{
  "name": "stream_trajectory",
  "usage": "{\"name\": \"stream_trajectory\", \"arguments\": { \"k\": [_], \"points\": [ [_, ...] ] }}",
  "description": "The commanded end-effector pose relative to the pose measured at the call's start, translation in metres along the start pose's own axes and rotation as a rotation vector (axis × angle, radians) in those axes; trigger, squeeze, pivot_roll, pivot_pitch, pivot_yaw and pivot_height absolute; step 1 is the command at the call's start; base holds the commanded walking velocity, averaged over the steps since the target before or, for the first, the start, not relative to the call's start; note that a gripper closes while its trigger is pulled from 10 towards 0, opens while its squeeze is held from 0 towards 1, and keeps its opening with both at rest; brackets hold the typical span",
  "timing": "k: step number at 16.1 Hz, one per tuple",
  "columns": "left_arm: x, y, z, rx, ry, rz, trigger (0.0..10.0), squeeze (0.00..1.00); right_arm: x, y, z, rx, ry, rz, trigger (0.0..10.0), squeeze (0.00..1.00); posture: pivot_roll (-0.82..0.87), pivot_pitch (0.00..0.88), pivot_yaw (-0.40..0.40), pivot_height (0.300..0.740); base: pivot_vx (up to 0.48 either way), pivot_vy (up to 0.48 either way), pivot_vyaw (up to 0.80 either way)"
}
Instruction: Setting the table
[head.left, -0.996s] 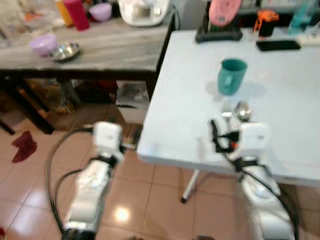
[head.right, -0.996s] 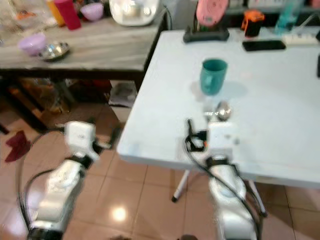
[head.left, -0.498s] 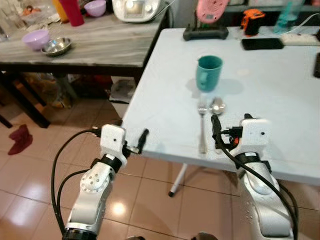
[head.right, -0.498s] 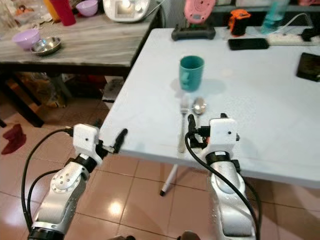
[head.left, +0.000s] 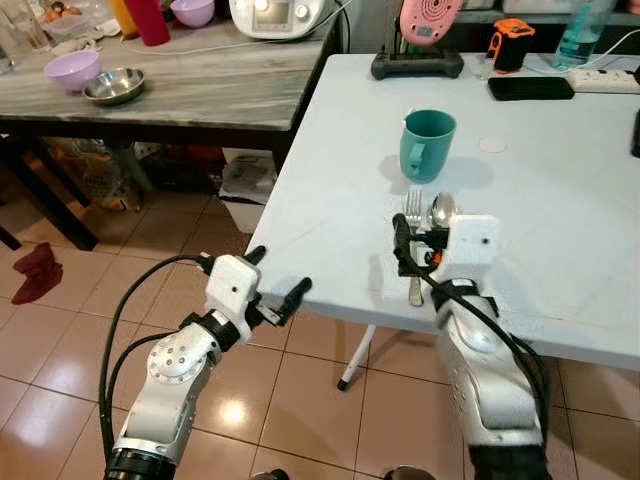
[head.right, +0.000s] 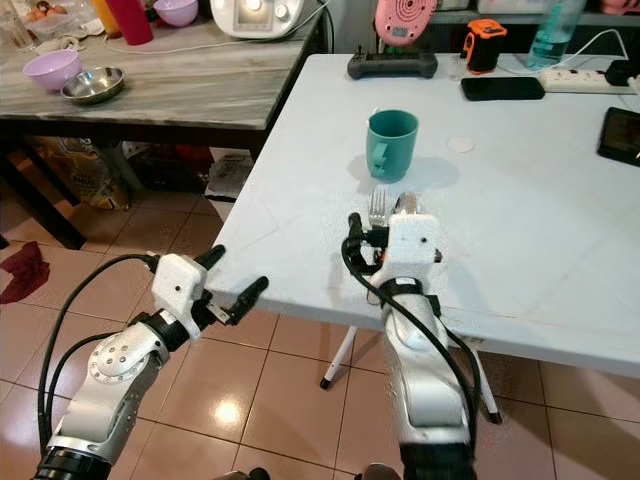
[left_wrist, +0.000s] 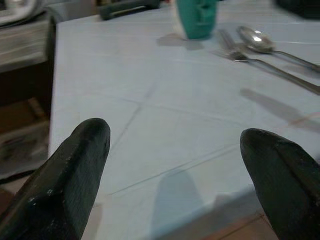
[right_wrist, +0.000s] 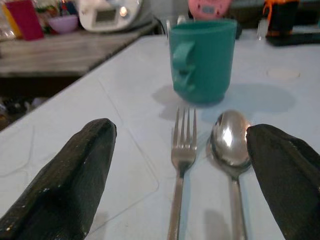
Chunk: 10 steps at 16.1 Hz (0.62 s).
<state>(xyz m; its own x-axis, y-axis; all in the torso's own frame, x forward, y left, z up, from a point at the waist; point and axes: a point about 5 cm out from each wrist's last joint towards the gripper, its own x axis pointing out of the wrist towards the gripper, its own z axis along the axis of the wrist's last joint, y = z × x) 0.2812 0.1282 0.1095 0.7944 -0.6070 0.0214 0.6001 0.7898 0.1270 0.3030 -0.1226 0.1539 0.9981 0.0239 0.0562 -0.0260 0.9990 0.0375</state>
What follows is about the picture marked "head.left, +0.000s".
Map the white bin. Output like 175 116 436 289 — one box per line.
218 148 278 234

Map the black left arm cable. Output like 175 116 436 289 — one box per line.
97 253 216 463

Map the clear egg container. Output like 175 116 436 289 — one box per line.
38 0 111 41

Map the patterned plastic bag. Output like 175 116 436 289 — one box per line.
45 137 151 213

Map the white folding table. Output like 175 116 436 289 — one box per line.
245 53 640 393

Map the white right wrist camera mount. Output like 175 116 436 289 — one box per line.
444 214 501 287

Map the red cloth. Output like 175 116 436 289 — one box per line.
10 242 63 306

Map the black game controller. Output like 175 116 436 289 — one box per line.
371 50 465 81

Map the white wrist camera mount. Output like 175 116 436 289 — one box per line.
204 254 265 337
444 214 501 287

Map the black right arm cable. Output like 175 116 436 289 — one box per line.
395 262 553 441

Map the white power strip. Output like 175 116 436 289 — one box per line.
565 66 640 95

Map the pink round gadget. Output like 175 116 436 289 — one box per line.
399 0 464 48

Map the orange bottle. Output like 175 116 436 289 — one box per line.
108 0 139 39

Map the steel bowl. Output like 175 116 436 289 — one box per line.
83 67 147 107

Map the red cup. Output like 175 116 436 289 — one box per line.
125 0 173 47

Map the steel fork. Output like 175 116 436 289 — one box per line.
404 187 429 307

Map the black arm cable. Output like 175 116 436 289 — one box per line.
395 262 553 441
97 253 216 463

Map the clear teal bottle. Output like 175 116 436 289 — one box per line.
553 0 616 71

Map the steel spoon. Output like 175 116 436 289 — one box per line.
430 192 460 229

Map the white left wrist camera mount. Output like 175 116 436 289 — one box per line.
204 254 265 337

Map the dark table with marble top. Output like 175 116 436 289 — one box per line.
0 0 349 253

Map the orange and black device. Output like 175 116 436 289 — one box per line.
488 18 536 76

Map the white kitchen appliance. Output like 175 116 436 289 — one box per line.
229 0 331 41

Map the large purple bowl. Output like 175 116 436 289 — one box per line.
44 50 103 94

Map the teal plastic mug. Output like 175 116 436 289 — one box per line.
400 108 458 184

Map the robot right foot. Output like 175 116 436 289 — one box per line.
385 463 437 480

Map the small purple bowl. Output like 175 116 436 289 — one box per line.
170 0 216 28

